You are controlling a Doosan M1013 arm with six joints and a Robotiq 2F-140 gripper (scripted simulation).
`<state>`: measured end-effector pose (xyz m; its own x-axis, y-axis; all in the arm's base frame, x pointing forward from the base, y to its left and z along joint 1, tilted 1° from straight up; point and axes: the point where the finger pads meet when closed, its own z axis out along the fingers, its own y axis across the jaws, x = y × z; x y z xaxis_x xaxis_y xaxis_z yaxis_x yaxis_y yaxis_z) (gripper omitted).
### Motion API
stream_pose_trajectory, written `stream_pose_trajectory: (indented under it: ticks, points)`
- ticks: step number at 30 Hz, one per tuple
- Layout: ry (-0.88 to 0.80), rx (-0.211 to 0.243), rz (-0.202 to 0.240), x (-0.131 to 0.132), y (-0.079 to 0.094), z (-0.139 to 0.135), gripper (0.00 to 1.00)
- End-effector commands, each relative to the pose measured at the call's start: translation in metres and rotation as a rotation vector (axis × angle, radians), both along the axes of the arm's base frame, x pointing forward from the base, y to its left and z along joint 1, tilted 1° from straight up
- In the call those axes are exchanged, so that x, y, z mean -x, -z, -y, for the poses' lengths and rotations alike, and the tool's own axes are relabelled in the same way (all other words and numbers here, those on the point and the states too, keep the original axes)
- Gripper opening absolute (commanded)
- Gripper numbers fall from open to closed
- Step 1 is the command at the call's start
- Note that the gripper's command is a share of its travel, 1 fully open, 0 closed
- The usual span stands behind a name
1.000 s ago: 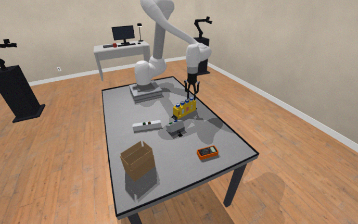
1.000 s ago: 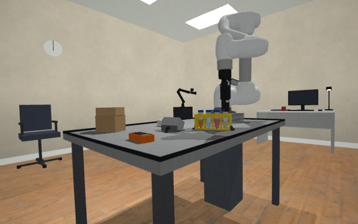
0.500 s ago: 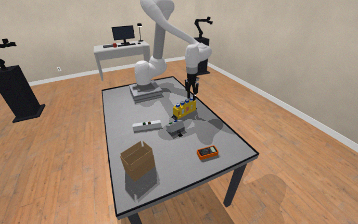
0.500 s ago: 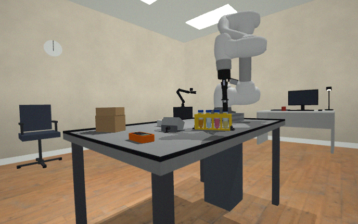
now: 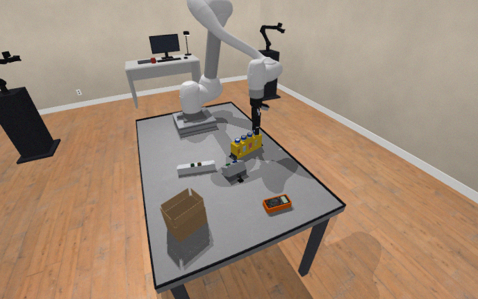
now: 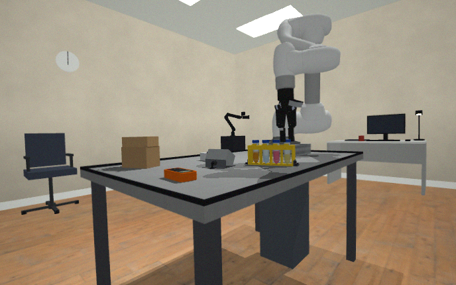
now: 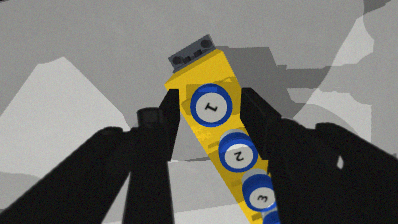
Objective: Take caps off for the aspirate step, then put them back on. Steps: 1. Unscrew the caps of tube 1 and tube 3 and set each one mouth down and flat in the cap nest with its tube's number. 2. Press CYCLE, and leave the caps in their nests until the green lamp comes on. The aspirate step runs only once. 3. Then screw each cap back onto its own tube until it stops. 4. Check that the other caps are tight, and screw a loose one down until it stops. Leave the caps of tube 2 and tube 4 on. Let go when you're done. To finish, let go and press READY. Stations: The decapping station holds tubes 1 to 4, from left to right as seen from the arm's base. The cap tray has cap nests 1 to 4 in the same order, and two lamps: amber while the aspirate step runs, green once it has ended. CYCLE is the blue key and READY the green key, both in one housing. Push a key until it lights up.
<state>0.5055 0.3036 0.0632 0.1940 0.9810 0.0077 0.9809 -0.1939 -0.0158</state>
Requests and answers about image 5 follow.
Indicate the brown cardboard box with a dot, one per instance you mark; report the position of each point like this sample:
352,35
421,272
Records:
184,214

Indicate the yellow rack with four tubes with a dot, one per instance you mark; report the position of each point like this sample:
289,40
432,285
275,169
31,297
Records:
241,144

